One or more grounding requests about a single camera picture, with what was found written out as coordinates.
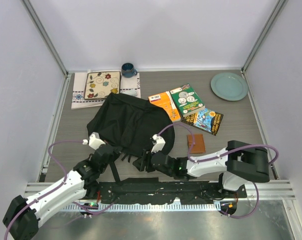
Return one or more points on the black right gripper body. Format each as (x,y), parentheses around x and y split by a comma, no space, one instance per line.
(146,156)

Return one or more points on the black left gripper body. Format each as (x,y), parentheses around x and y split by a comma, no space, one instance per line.
(114,155)

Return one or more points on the black fabric backpack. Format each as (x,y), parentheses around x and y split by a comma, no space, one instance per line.
(129,122)

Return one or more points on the green paperback book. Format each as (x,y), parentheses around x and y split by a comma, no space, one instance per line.
(186,100)

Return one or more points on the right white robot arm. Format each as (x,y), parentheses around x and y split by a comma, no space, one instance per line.
(237,164)

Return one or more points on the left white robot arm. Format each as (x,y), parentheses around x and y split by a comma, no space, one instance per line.
(25,216)

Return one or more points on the brown leather wallet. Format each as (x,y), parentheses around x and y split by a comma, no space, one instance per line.
(196,144)

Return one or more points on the orange paperback book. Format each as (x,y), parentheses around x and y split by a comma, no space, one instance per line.
(165,101)

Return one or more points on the square floral ceramic plate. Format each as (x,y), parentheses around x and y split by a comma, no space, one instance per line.
(100,84)

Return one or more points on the white patterned placemat cloth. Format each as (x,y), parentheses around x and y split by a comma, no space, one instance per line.
(130,86)

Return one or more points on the black comic cover book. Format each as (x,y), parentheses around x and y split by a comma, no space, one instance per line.
(206,120)

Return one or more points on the blue ceramic mug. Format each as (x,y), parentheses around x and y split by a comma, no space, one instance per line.
(128,70)

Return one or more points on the round teal plate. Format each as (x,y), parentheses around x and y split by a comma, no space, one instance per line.
(229,86)

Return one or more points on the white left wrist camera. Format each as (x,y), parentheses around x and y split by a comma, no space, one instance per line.
(93,141)

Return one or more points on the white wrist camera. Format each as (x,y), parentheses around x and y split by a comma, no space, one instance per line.
(158,143)
(93,141)

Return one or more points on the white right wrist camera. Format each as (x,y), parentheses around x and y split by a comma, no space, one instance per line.
(158,143)

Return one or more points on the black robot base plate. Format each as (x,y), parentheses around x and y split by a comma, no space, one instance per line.
(152,191)

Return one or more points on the white slotted cable duct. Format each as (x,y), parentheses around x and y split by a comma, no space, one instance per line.
(174,207)

